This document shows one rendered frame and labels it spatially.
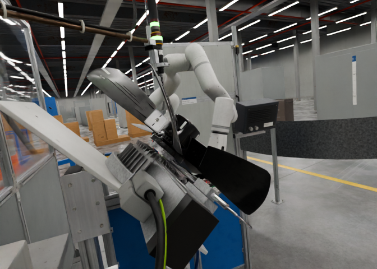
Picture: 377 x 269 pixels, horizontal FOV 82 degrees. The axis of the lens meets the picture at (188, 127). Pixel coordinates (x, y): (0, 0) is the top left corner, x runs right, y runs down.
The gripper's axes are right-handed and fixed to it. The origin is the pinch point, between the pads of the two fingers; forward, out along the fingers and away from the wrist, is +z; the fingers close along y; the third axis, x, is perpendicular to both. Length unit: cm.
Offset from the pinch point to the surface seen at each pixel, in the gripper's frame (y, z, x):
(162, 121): 12.2, -16.5, -30.4
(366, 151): -42, -18, 181
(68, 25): 25, -37, -62
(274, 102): -24, -39, 49
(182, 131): 19.9, -14.2, -25.0
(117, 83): 11, -27, -48
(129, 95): 12, -24, -43
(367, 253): -11, 59, 147
